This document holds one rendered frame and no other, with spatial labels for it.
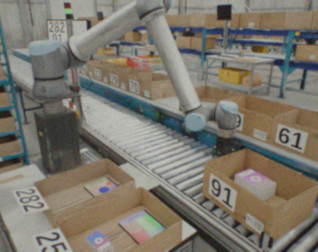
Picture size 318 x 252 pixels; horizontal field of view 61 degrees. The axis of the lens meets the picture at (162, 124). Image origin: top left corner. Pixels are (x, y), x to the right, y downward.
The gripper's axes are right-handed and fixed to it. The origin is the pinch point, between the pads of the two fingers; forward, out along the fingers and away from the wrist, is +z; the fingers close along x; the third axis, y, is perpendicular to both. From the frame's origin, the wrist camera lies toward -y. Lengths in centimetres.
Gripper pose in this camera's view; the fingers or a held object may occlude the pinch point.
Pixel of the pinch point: (225, 169)
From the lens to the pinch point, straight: 150.3
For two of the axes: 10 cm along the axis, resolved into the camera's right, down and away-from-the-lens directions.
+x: 6.1, 2.8, -7.4
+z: 0.0, 9.3, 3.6
